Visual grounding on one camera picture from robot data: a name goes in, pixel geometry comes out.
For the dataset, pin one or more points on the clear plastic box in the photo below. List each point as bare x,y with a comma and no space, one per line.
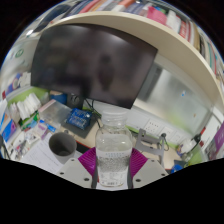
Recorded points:
55,113

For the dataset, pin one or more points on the small white container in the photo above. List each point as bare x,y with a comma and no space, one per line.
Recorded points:
188,146

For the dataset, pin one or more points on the white tissue pack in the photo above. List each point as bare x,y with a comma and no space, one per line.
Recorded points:
28,106

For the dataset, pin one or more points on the blue circuit board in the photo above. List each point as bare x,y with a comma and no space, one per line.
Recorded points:
79,118

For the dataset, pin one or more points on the black computer monitor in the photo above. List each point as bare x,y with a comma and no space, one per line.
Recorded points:
90,63

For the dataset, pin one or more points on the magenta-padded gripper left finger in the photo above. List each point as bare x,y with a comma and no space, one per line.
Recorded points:
87,163

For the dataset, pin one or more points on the grey cup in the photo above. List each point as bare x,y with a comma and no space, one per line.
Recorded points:
63,148

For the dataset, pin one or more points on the white wall socket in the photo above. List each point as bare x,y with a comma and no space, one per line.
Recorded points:
153,127

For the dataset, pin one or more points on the grey metal laptop stand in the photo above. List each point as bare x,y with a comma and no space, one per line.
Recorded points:
150,146

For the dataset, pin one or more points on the clear plastic water bottle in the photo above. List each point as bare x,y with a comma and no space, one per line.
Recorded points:
113,150

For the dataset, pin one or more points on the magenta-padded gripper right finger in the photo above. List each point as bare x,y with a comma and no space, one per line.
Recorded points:
138,163

